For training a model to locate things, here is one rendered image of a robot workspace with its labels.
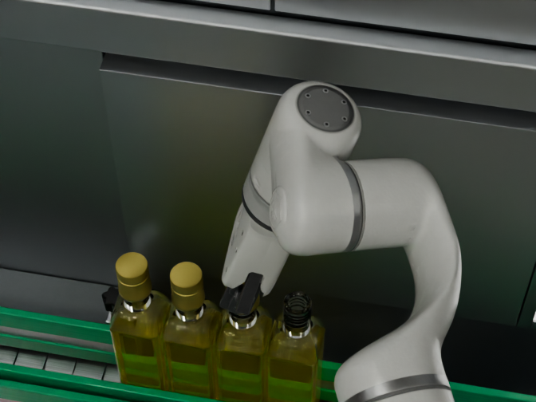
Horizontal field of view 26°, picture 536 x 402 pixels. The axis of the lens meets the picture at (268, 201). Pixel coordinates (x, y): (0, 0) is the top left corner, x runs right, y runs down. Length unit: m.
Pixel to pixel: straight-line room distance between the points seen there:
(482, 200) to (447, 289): 0.32
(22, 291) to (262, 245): 0.57
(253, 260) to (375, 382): 0.25
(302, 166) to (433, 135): 0.25
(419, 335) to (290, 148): 0.19
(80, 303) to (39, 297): 0.06
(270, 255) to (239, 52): 0.20
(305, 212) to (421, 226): 0.10
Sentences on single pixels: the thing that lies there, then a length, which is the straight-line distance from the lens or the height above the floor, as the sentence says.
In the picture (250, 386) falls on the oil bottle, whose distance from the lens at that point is 1.32.
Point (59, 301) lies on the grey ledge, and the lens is 1.54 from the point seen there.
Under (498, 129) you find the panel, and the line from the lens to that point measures 1.14.
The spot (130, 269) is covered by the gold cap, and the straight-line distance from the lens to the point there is 1.21.
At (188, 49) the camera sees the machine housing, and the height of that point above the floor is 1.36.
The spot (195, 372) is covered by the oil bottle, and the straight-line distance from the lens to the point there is 1.31.
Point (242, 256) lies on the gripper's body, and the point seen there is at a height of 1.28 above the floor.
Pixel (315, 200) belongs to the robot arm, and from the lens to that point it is 0.91.
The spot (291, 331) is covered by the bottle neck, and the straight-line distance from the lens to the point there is 1.23.
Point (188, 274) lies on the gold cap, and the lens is 1.20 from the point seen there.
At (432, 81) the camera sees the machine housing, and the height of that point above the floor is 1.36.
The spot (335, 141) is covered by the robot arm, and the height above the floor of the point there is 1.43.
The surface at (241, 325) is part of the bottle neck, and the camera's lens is 1.24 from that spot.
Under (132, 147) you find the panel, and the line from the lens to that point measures 1.25.
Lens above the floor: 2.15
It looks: 52 degrees down
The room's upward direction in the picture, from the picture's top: straight up
